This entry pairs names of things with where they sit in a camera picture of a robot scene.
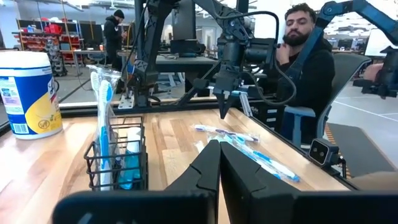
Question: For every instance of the shelf with red bins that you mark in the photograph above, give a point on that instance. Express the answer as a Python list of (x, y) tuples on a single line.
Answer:
[(49, 34)]

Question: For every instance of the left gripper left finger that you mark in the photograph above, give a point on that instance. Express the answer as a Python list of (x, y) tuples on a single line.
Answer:
[(140, 208)]

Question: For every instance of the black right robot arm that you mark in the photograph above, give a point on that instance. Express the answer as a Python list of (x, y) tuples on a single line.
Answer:
[(149, 46)]

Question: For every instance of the white metal bracket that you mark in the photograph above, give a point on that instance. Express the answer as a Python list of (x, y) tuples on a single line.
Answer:
[(126, 102)]

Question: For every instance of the purple white toothbrush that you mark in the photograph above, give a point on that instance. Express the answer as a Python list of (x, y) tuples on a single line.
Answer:
[(224, 132)]

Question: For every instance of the blue white toothbrush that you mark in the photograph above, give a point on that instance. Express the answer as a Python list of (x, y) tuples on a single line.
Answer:
[(105, 93), (280, 169), (94, 82)]

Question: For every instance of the black work desk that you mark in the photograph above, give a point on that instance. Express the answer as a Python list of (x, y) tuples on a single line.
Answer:
[(183, 62)]

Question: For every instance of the black floor mat orange stripes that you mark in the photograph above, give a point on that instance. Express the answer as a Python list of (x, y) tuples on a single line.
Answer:
[(360, 146)]

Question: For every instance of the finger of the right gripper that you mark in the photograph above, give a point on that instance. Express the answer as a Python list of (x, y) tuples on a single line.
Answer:
[(230, 99), (220, 99)]

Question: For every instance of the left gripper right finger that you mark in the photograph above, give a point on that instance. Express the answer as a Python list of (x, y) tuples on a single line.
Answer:
[(280, 208)]

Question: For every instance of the person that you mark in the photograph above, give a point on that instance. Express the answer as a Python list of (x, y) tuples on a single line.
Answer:
[(113, 37), (311, 77)]

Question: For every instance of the small blue bottle white cap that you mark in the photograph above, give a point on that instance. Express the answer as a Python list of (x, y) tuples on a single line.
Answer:
[(130, 165)]

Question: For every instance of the white wipes canister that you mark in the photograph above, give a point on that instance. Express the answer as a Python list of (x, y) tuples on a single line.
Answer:
[(31, 102)]

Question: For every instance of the grey office chair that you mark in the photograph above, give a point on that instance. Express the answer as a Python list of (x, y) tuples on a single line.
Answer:
[(345, 74)]

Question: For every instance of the person's hand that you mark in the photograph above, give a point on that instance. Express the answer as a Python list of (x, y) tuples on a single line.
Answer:
[(283, 53)]

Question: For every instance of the white aluminium profile bar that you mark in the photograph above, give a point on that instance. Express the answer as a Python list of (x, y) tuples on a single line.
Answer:
[(246, 105)]

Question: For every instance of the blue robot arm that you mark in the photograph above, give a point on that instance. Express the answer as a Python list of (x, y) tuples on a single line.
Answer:
[(357, 6)]

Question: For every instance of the grey stereo camera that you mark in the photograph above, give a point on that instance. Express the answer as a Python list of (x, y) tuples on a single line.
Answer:
[(323, 152)]

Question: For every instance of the black computer monitor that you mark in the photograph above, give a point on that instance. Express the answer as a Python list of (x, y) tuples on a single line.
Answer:
[(183, 18)]

